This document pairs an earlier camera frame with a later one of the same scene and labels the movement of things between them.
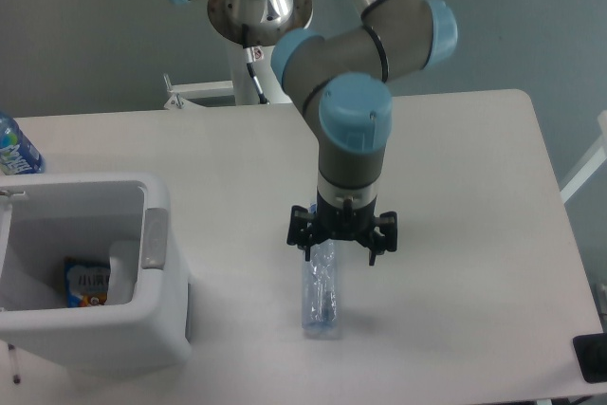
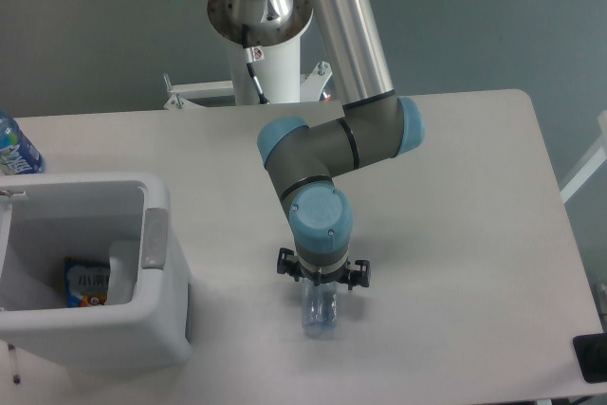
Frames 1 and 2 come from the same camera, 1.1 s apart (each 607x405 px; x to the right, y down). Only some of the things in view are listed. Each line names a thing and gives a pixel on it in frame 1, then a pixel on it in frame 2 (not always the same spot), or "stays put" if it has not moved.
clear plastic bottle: [321, 288] stays put
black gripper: [350, 223] to [358, 273]
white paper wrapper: [123, 271] stays put
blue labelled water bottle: [18, 154] stays put
